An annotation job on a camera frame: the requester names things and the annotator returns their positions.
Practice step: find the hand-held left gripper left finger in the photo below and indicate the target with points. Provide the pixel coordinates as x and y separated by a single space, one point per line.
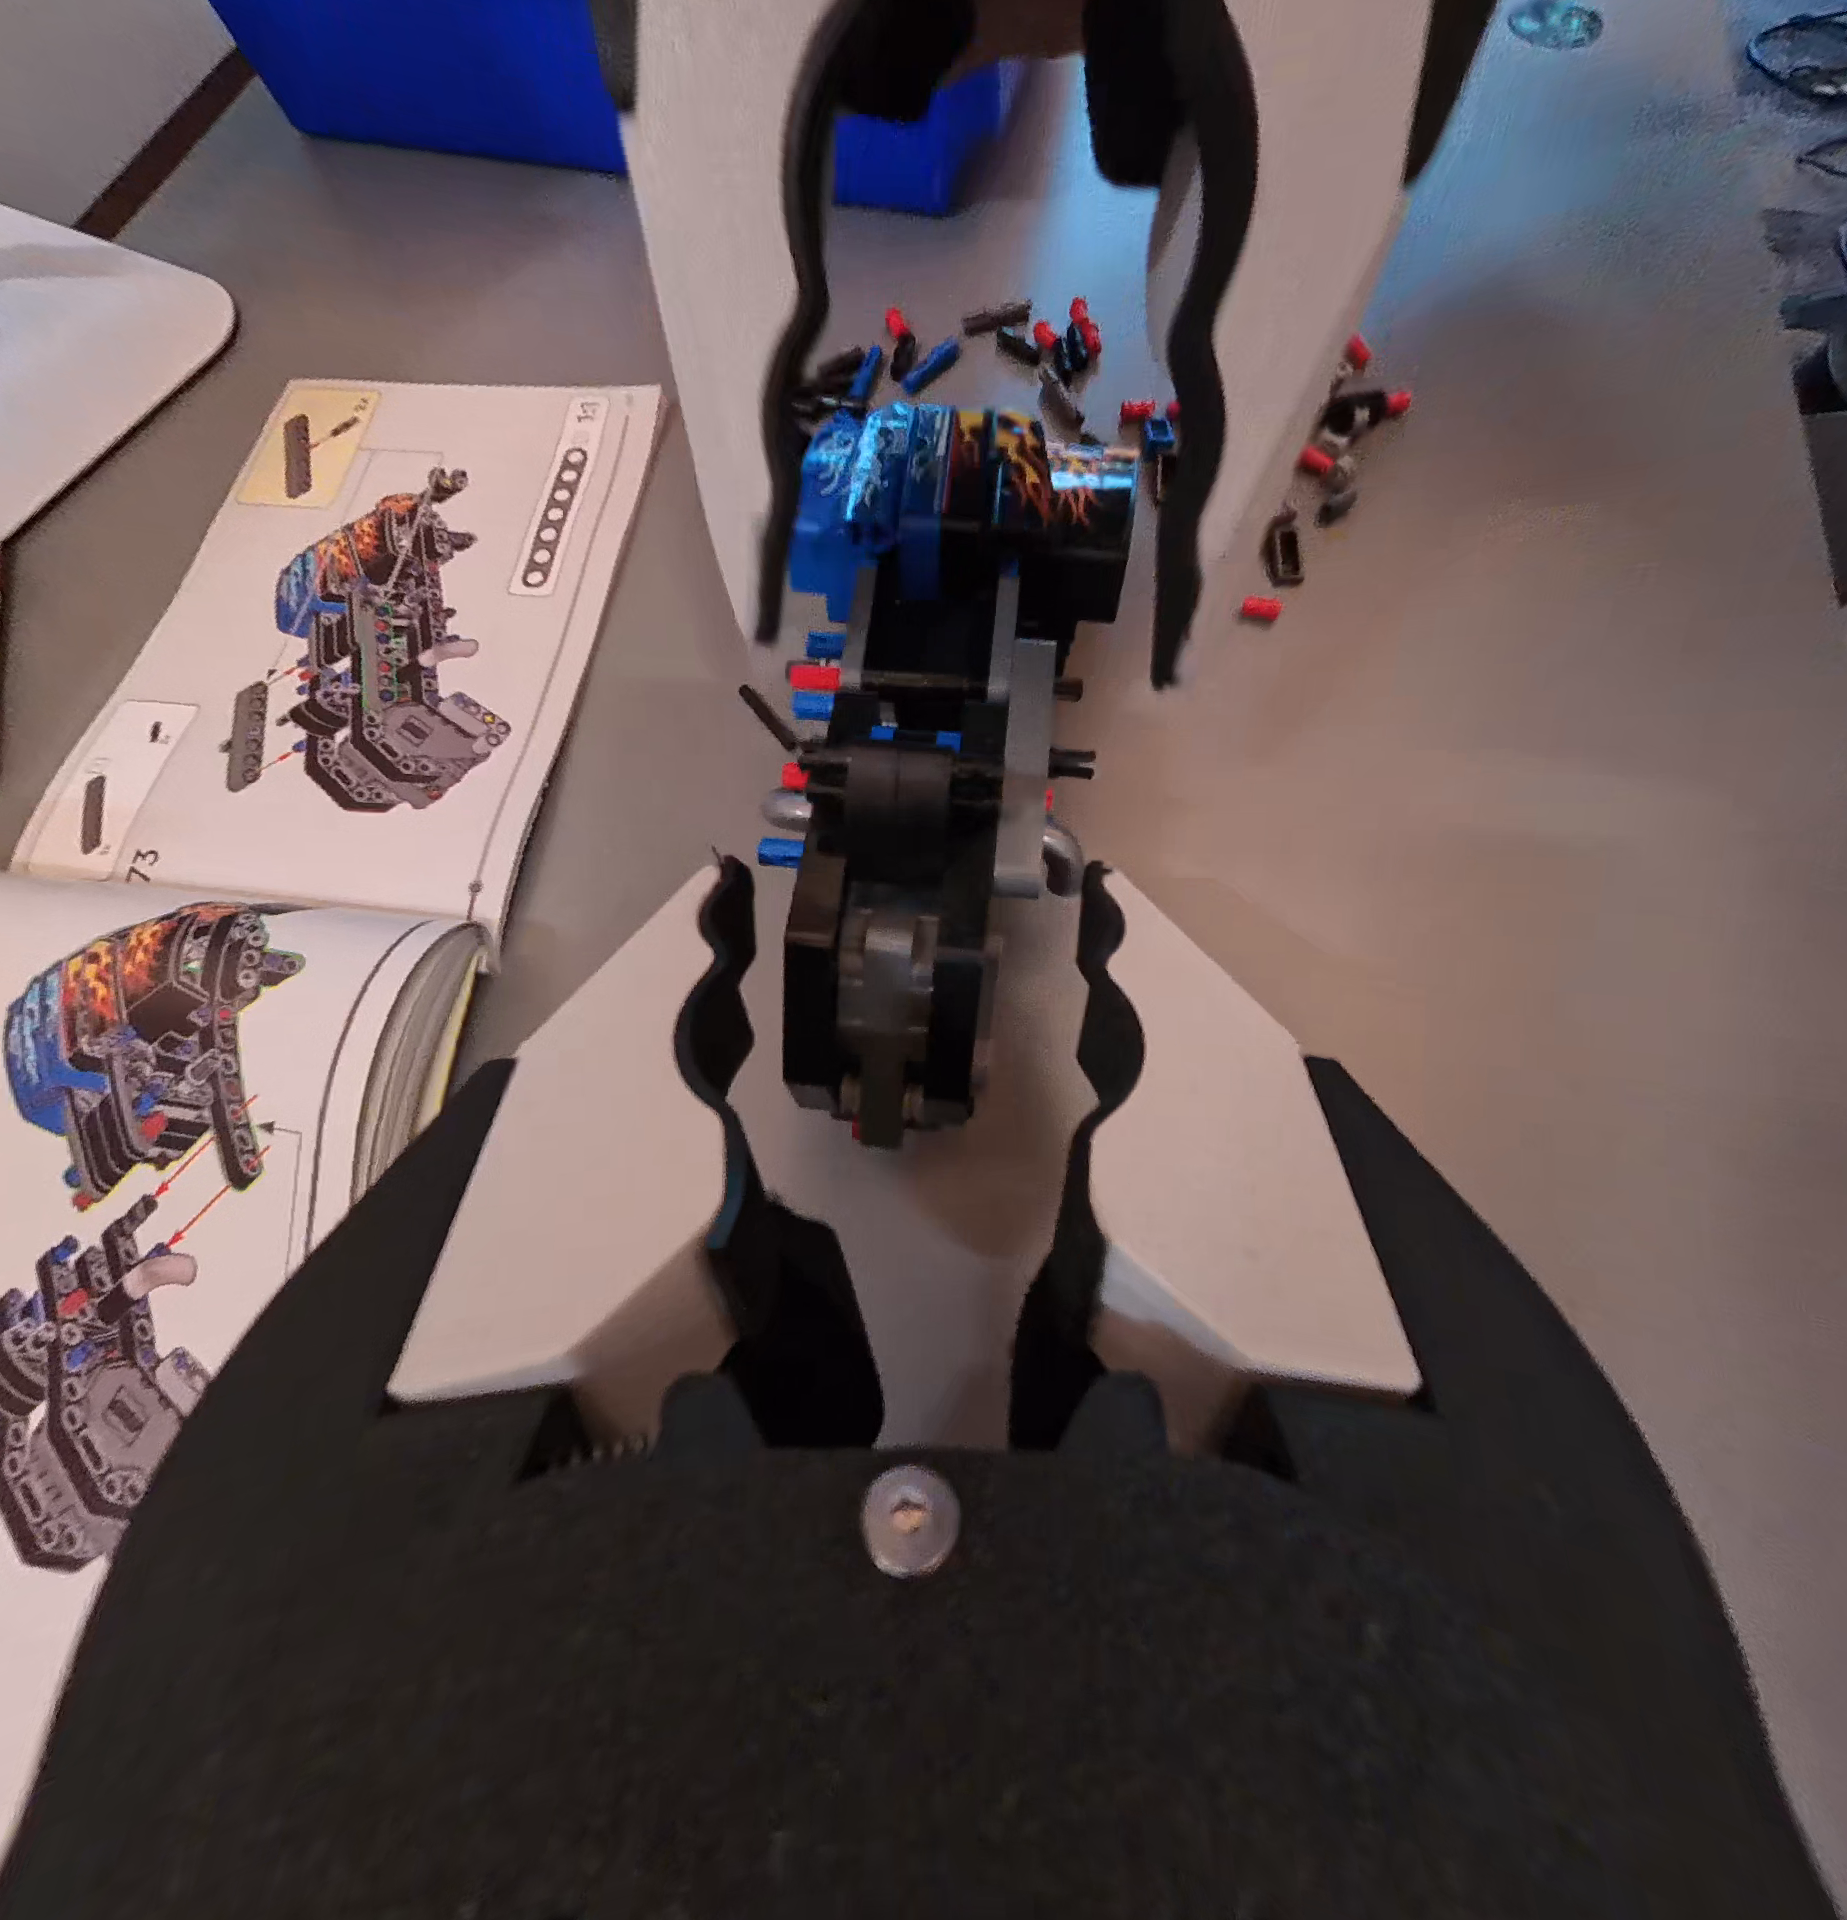
565 1201

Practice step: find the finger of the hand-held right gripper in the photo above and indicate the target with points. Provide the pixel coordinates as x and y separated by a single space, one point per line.
715 225
1314 225

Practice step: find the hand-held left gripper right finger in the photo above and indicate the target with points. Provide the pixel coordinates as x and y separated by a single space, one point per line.
1239 1201

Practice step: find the blue black flame lego vehicle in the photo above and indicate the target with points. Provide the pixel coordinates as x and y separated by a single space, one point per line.
925 630

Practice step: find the scattered small lego pieces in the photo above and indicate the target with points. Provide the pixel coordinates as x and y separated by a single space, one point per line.
1076 332

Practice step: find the black lego connector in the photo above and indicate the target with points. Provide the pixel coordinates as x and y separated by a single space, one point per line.
1285 548

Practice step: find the lego instruction booklet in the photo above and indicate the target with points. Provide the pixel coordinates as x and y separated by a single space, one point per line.
415 496

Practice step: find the blue plastic bin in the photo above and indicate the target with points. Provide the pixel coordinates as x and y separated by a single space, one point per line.
415 76

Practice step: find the white plastic tray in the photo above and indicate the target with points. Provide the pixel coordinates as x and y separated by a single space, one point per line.
85 346

